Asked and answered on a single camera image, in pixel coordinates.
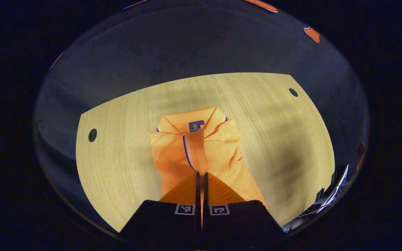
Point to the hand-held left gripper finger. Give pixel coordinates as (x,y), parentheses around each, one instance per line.
(206,195)
(198,195)

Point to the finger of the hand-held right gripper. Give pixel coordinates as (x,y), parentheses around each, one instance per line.
(361,162)

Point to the orange T-shirt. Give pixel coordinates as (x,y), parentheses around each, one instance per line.
(222,153)

